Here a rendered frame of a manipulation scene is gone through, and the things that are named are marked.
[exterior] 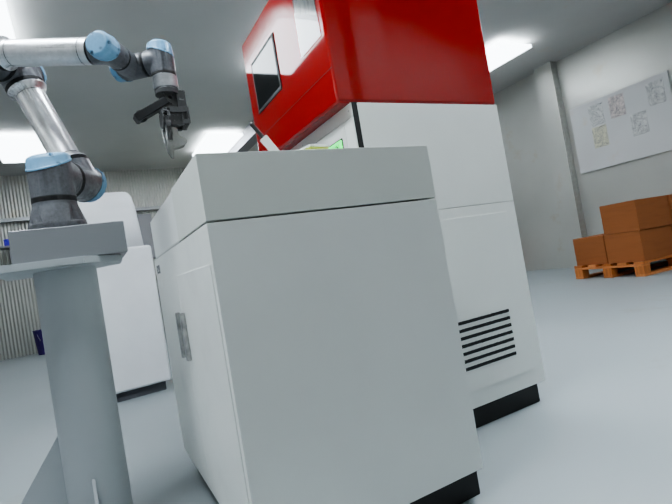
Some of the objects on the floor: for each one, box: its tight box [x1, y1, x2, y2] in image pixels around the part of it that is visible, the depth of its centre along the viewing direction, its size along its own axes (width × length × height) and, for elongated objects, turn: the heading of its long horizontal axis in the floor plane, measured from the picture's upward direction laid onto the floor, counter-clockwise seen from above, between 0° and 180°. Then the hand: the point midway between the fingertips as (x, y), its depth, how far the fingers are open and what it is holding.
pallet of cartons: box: [573, 194, 672, 279], centre depth 560 cm, size 96×135×82 cm
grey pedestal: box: [0, 255, 133, 504], centre depth 129 cm, size 51×44×82 cm
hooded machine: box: [77, 192, 171, 403], centre depth 349 cm, size 79×68×150 cm
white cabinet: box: [154, 199, 483, 504], centre depth 153 cm, size 64×96×82 cm
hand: (169, 154), depth 144 cm, fingers closed
